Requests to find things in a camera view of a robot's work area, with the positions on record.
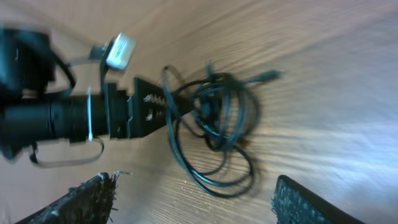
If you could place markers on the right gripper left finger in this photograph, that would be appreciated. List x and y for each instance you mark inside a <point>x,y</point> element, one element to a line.
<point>90,202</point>

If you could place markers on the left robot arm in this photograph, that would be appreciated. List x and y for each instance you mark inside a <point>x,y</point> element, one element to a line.
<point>37,103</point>

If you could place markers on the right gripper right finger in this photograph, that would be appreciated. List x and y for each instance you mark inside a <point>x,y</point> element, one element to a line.
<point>295,204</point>

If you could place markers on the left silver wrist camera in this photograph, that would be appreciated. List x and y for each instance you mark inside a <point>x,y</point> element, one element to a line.
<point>121,52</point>

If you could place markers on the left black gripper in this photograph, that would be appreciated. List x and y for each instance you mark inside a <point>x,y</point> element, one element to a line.
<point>124,124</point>

